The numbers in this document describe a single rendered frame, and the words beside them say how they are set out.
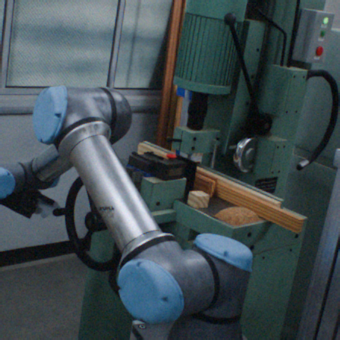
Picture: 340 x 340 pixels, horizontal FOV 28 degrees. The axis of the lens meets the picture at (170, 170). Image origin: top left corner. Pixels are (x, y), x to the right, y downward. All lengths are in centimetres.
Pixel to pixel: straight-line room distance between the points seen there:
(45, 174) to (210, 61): 60
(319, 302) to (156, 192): 75
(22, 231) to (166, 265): 229
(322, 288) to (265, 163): 90
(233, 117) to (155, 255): 99
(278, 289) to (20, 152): 147
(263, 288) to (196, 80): 75
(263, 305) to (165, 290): 122
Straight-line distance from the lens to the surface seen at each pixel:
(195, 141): 207
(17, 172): 173
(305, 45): 218
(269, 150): 211
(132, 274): 119
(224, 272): 126
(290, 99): 211
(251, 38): 210
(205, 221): 188
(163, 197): 192
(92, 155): 131
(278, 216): 191
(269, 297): 236
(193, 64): 199
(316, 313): 130
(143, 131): 367
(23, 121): 323
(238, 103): 212
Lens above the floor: 152
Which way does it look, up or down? 16 degrees down
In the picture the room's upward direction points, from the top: 10 degrees clockwise
